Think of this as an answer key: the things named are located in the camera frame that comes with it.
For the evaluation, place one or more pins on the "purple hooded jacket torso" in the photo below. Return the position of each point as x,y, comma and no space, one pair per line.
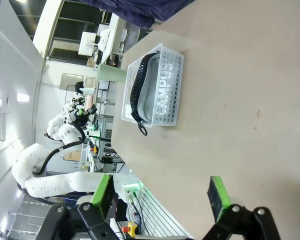
140,11

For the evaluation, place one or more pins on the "white perforated plastic basket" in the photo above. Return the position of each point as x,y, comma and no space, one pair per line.
167,100

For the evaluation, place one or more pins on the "seated person with black hair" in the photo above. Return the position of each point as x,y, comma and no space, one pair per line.
80,87

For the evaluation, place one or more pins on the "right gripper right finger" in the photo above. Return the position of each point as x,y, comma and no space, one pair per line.
218,197

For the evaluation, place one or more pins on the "grey pouch with black zipper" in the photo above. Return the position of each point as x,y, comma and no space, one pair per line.
150,82

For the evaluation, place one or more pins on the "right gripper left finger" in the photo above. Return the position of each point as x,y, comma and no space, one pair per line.
103,195

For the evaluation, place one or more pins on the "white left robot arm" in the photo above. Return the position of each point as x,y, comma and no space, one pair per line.
55,182

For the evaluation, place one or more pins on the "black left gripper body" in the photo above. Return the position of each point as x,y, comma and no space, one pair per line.
78,111

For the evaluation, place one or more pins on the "white table with thin legs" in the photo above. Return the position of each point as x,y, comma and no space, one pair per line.
116,35

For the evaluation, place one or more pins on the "white control box green light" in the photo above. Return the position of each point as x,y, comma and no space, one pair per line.
132,191

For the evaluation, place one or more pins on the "yellow emergency stop button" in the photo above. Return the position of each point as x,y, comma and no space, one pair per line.
130,228

